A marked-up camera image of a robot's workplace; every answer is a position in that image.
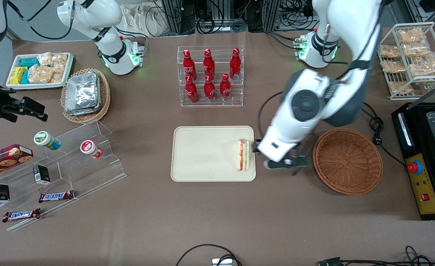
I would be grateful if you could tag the red lid yogurt cup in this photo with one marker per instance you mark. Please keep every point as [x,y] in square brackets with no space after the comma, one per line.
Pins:
[89,147]

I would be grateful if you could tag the clear bag of crackers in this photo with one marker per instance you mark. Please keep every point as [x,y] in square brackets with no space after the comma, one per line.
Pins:
[44,59]
[40,74]
[57,77]
[59,62]

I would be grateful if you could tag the round brown wicker basket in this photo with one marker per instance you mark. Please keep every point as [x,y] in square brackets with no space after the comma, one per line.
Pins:
[346,162]

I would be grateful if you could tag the aluminium frame post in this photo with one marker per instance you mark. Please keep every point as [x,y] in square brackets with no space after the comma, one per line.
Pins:
[271,14]
[171,16]

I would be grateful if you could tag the yellow snack pack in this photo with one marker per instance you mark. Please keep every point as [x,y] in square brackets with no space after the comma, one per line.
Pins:
[17,75]

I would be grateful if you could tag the clear acrylic bottle rack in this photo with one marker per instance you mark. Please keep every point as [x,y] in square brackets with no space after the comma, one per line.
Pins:
[199,104]

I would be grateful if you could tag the triangular sandwich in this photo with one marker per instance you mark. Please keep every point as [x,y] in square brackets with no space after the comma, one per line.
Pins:
[242,155]

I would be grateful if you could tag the black connector plug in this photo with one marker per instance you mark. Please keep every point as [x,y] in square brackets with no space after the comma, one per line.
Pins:
[330,262]

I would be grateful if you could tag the beige cloth bag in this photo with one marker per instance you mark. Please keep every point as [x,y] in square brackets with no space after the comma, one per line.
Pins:
[143,20]

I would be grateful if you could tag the oval light wicker basket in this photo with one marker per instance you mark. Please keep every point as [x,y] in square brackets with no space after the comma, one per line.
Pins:
[105,98]

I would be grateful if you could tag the white rectangular snack tray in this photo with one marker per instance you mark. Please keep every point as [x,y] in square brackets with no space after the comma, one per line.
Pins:
[36,86]

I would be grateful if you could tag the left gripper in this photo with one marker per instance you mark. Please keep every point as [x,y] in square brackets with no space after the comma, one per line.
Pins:
[254,146]

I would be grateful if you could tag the red cookie box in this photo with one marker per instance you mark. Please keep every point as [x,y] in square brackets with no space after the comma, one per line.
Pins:
[3,159]

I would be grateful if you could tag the black appliance with yellow panel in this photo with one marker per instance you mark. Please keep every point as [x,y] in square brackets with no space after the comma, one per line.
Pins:
[424,199]

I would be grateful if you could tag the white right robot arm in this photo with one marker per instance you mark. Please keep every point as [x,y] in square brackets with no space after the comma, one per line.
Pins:
[92,14]

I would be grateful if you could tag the clear acrylic stepped stand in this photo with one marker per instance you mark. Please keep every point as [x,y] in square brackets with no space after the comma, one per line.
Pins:
[92,177]

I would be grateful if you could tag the bagged fried snack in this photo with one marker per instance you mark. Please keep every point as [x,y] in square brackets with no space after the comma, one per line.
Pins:
[389,51]
[410,36]
[424,66]
[393,66]
[416,50]
[400,87]

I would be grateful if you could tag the beige rectangular serving tray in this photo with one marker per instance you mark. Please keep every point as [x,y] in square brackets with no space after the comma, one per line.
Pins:
[206,155]

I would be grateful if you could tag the green lid yogurt cup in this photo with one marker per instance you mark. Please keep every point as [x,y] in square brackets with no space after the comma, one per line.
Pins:
[44,139]

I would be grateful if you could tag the small silver device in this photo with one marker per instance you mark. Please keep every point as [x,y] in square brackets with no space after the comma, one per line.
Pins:
[222,262]

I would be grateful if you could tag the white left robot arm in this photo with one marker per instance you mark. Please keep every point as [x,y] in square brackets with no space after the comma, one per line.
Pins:
[354,29]

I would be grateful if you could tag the teal snack pack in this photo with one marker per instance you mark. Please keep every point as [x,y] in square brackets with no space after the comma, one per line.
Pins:
[25,77]
[29,62]

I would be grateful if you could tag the red cola bottle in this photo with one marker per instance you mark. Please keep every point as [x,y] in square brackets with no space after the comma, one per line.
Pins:
[235,64]
[192,91]
[209,64]
[188,64]
[209,89]
[225,88]

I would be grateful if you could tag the brown snickers bar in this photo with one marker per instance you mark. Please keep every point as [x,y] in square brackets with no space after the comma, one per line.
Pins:
[56,196]
[21,215]

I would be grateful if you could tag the silver foil wrapped packet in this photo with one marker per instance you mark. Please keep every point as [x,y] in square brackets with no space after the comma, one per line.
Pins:
[99,99]
[81,90]

